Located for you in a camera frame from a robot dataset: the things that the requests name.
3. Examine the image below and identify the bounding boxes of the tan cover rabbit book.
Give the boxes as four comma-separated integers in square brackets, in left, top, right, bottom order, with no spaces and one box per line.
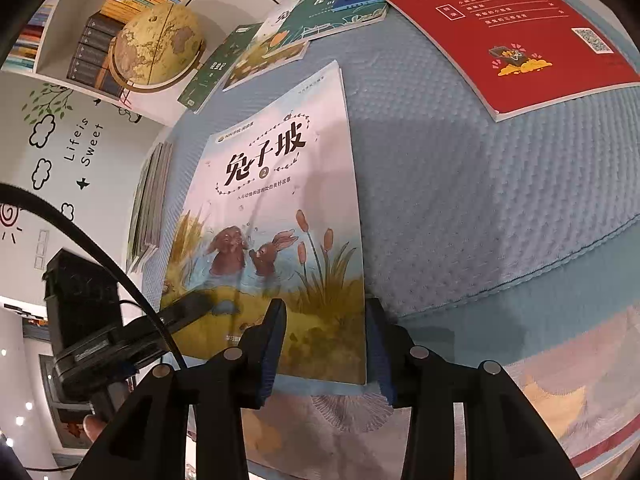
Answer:
[222,0,309,92]

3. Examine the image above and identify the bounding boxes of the dark green book by globe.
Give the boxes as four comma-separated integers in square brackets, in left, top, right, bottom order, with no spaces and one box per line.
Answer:
[178,23,262,113]

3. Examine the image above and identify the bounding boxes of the person's left hand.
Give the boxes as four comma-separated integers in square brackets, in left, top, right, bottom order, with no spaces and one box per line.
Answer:
[82,414,107,442]

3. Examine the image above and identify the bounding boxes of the black cable left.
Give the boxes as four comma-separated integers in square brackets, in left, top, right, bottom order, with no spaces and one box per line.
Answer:
[0,181,189,371]

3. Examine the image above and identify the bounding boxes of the dark teal insect book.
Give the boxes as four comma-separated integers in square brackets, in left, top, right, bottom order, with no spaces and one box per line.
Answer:
[279,0,387,44]

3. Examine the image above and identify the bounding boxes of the white bookshelf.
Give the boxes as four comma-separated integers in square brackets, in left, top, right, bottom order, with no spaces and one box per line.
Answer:
[0,0,312,129]

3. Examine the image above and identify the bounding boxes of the yellow desk globe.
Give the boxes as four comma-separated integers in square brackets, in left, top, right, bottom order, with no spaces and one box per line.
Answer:
[107,3,206,93]

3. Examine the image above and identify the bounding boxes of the stack of organized books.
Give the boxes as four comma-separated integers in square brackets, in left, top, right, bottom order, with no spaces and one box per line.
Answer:
[126,142,172,273]

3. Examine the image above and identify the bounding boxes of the blue quilted table mat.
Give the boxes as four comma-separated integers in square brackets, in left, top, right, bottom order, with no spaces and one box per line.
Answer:
[143,12,639,479]

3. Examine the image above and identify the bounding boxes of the row of dark encyclopedias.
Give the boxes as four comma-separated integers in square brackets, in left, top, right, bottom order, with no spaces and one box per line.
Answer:
[66,12,124,98]

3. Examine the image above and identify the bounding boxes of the light blue red-edged book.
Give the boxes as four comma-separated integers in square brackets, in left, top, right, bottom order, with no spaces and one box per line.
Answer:
[386,0,639,122]

